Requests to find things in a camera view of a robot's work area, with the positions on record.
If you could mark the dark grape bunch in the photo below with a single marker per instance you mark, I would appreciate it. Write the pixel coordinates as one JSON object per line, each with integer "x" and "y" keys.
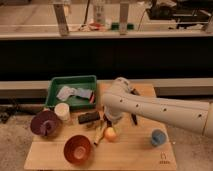
{"x": 109, "y": 123}

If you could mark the wooden board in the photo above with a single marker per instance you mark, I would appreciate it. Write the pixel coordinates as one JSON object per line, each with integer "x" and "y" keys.
{"x": 132, "y": 150}

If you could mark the blue cup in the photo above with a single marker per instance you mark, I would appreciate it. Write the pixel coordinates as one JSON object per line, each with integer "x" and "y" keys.
{"x": 158, "y": 138}

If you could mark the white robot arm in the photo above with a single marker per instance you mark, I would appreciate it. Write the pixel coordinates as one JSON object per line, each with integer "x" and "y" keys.
{"x": 189, "y": 115}

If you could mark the banana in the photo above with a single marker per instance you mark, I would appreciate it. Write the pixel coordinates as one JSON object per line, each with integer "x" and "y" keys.
{"x": 100, "y": 132}

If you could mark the orange fruit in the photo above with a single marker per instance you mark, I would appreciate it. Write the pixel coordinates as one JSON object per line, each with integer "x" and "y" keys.
{"x": 110, "y": 134}

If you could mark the purple bowl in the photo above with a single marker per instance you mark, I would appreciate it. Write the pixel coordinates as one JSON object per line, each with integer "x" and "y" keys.
{"x": 44, "y": 123}

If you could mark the red item in tray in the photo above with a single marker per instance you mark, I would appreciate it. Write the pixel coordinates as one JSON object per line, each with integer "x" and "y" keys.
{"x": 92, "y": 98}

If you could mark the red-brown bowl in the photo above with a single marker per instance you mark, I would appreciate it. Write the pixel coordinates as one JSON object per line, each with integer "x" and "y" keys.
{"x": 77, "y": 149}

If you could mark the crumpled cloth in tray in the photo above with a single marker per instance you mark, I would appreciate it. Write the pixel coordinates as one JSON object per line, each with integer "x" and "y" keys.
{"x": 66, "y": 91}

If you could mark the black rectangular block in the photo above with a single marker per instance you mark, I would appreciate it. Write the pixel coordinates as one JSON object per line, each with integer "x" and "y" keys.
{"x": 88, "y": 117}

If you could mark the green plastic tray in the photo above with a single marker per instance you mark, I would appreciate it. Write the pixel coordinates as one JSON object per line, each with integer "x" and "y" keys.
{"x": 85, "y": 82}

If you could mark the black brush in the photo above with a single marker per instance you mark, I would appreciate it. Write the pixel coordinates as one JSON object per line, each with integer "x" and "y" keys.
{"x": 134, "y": 118}

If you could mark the white paper cup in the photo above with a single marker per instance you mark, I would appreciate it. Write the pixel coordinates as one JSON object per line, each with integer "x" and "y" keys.
{"x": 62, "y": 110}

